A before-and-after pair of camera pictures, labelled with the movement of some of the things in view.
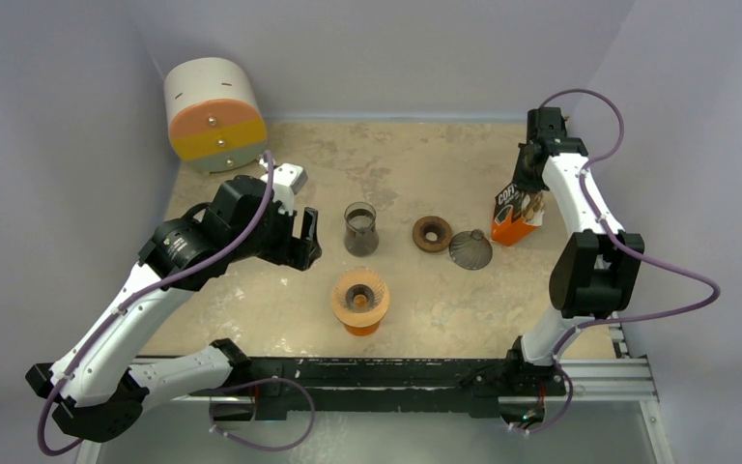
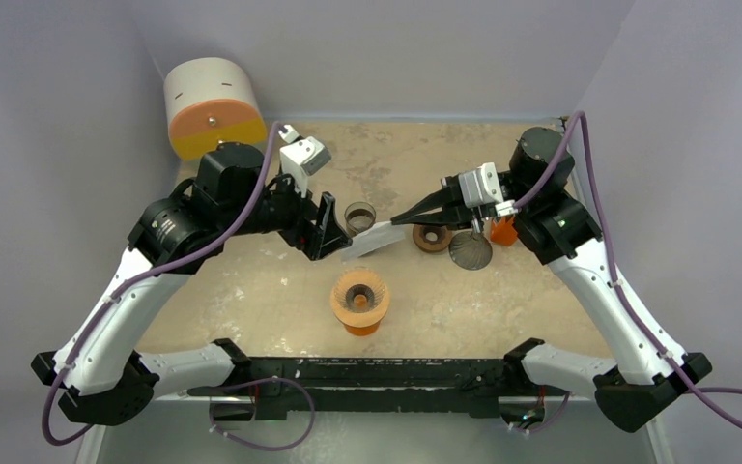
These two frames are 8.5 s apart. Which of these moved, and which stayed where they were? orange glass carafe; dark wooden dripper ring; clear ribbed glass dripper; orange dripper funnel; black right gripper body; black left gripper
Moved: black right gripper body; black left gripper
Stayed: clear ribbed glass dripper; orange dripper funnel; dark wooden dripper ring; orange glass carafe
